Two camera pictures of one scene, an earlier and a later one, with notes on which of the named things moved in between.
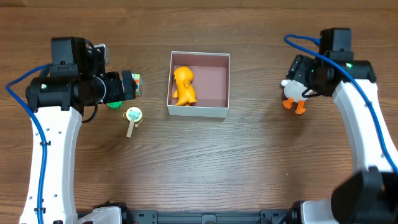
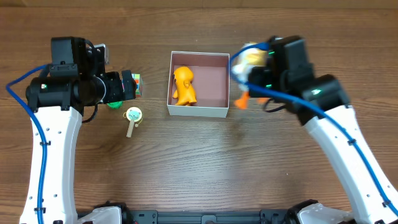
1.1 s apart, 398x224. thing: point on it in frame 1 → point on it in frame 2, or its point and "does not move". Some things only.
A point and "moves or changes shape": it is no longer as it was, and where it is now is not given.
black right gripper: x=296 y=70 → x=258 y=78
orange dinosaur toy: x=185 y=89 does not move
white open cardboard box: x=210 y=81 does not move
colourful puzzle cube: x=137 y=78 does not move
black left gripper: x=127 y=84 does not move
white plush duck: x=293 y=91 moves or changes shape
